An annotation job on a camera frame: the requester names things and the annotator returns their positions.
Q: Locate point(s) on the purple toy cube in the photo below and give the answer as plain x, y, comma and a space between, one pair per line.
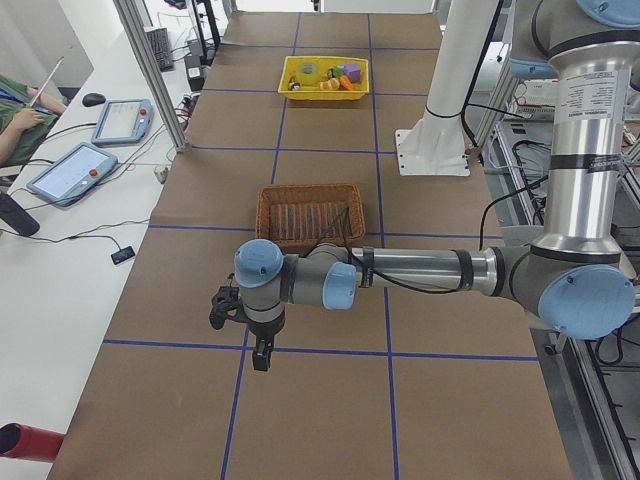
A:
352, 71

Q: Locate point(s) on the white power adapter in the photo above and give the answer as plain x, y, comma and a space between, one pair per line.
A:
161, 173

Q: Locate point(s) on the orange toy carrot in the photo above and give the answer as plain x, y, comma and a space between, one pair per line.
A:
346, 83

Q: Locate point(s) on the lower blue teach pendant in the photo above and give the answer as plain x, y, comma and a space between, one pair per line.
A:
73, 175

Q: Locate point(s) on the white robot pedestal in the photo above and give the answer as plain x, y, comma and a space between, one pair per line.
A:
435, 146

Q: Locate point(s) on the yellow plastic basket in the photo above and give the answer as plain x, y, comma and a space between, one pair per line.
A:
324, 78

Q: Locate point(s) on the blue teach pendant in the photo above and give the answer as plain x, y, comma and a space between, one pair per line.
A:
73, 175
123, 122

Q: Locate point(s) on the aluminium frame post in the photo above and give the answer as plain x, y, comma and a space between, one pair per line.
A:
133, 27

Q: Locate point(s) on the brown wicker basket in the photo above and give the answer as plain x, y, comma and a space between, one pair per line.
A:
297, 217

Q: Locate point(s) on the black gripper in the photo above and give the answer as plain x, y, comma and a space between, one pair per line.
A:
263, 333

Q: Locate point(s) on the black keyboard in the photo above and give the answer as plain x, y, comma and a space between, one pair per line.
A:
158, 39

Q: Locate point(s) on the upper blue teach pendant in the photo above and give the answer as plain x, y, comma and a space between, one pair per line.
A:
123, 122

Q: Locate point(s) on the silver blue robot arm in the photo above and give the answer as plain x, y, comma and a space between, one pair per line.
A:
568, 277

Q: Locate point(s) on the red cylinder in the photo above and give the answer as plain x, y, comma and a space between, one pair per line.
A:
25, 442

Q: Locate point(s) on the black computer mouse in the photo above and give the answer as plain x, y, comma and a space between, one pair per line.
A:
93, 99

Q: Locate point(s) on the small black device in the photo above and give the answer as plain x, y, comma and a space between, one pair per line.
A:
122, 255

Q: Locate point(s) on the person in green shirt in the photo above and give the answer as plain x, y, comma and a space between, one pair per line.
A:
27, 116

